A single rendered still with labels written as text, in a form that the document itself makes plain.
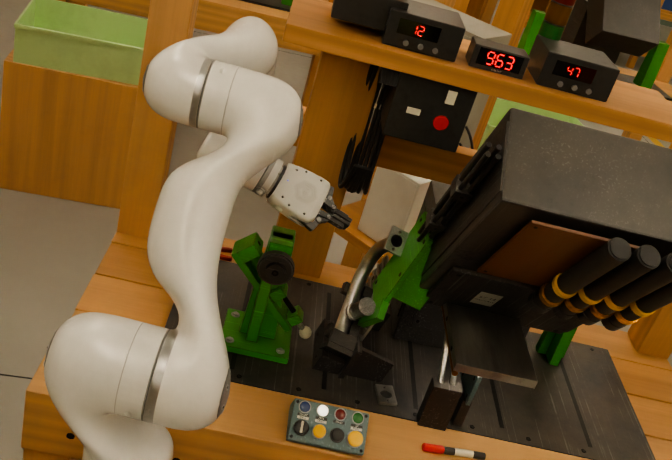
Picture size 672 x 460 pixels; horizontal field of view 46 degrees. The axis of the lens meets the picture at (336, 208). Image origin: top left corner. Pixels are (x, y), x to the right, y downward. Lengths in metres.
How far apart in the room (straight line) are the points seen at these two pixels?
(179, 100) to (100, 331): 0.32
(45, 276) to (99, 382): 2.36
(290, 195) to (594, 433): 0.86
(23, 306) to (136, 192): 1.31
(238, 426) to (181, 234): 0.61
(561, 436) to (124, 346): 1.10
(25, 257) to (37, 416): 1.90
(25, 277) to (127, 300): 1.55
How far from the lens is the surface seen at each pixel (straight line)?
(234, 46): 1.19
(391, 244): 1.64
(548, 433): 1.83
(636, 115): 1.79
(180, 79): 1.10
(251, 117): 1.09
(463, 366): 1.50
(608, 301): 1.45
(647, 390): 2.17
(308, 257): 2.00
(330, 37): 1.64
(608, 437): 1.91
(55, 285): 3.32
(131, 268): 1.93
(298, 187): 1.57
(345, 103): 1.81
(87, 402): 1.05
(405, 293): 1.62
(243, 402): 1.61
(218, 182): 1.06
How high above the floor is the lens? 1.99
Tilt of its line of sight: 28 degrees down
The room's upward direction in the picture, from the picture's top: 17 degrees clockwise
